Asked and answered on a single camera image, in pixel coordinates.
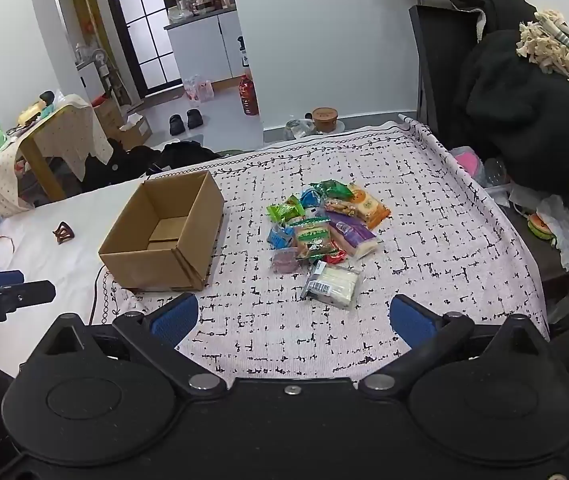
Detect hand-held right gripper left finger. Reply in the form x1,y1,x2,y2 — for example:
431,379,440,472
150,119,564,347
29,292,228,401

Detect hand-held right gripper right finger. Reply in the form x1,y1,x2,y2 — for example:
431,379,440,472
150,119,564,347
359,294,554,400

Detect brown cardboard box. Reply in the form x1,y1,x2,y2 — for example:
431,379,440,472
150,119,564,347
98,170,225,293

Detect white snack packet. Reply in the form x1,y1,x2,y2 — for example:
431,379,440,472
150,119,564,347
301,260,361,310

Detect purple snack packet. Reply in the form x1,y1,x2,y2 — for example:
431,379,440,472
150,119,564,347
329,220,383,260

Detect dark pink snack packet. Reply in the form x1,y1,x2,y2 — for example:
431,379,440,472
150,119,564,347
270,247,301,275

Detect orange snack packet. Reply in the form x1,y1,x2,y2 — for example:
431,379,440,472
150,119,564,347
347,185,392,231

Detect green label snack packet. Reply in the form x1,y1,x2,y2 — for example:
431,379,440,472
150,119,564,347
293,217,338,260

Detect small blue snack packet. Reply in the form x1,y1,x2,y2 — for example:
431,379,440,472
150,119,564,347
268,225,296,250

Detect clear nut snack packet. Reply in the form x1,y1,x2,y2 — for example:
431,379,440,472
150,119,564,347
325,197,363,218

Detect bright green snack packet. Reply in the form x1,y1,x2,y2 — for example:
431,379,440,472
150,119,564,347
266,197,306,225

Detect dark green snack packet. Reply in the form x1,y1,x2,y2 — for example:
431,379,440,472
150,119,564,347
313,179,355,201

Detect white bed sheet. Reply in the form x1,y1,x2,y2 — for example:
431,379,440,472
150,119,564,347
0,172,205,376

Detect black and white printed blanket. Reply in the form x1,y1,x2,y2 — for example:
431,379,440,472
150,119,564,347
89,120,551,386

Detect brown hair claw clip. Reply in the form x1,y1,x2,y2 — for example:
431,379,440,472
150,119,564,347
52,221,75,247

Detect small table with dotted cloth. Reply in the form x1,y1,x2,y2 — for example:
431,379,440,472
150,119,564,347
0,94,115,217

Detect burger toy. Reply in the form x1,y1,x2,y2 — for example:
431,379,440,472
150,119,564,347
527,212,556,247

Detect black clothes pile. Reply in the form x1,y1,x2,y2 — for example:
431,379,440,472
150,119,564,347
80,145,162,193

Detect black bag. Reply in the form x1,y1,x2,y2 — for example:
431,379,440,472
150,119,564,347
152,140,221,173

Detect pink round item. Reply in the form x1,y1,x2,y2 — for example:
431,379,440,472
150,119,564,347
452,147,486,181

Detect white plastic bag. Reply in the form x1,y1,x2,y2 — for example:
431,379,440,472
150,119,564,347
535,194,569,271

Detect cardboard box on floor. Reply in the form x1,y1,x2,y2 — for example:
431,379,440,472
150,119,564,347
114,114,154,150

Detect brown round tub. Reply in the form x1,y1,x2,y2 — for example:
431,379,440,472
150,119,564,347
312,106,340,133

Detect clear plastic bag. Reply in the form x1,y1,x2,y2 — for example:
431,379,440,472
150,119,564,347
283,117,315,141

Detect pink plastic bag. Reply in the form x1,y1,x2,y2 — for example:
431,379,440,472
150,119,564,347
184,75,215,105

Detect black coat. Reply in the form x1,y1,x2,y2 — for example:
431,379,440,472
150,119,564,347
445,0,569,206

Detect white cabinet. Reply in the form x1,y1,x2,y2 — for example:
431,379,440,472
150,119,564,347
164,9,246,87

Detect beige fringed cloth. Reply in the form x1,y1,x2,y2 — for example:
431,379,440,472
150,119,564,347
516,9,569,99

